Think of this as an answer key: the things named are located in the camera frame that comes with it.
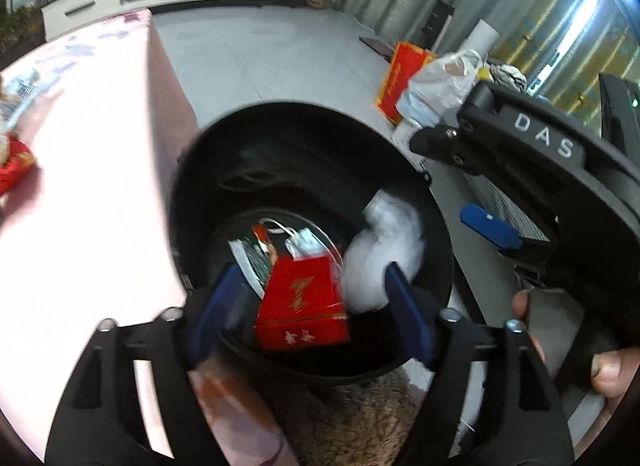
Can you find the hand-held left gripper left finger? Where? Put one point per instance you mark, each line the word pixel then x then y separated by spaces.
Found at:
pixel 215 313

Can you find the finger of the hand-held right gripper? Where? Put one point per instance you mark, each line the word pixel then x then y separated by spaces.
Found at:
pixel 436 143
pixel 487 223

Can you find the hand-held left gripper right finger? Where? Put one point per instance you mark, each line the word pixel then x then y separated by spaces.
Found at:
pixel 407 316

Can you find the green printed wrapper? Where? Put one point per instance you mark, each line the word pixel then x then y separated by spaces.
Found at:
pixel 250 262

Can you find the white tissue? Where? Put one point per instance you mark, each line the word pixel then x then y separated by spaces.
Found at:
pixel 385 241

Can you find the red cardboard box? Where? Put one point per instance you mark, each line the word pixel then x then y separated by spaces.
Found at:
pixel 300 298

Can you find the small white paper bag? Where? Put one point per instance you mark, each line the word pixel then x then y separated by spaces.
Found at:
pixel 306 245

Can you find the black round trash bin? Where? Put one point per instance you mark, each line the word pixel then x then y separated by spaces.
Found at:
pixel 300 145

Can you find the person's right hand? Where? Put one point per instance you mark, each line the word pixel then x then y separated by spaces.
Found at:
pixel 614 371

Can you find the white cardboard carton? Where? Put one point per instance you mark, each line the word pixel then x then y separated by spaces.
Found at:
pixel 405 134

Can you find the white plastic bag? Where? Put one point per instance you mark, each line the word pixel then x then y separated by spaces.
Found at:
pixel 440 80

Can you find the red paper bag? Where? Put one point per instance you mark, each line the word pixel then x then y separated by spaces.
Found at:
pixel 395 80

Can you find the patterned sheer curtain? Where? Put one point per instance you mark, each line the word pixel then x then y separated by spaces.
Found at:
pixel 555 30

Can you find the brown floor mat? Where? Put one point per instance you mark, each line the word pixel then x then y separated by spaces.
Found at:
pixel 376 46

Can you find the brown fuzzy cloth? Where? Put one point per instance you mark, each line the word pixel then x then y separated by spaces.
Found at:
pixel 350 421

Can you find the pink floral tablecloth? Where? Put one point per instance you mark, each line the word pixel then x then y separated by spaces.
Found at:
pixel 90 206

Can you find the red snack packet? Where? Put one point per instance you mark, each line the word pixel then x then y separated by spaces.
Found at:
pixel 15 165

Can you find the cluster of green plants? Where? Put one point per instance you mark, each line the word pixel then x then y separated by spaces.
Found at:
pixel 20 28

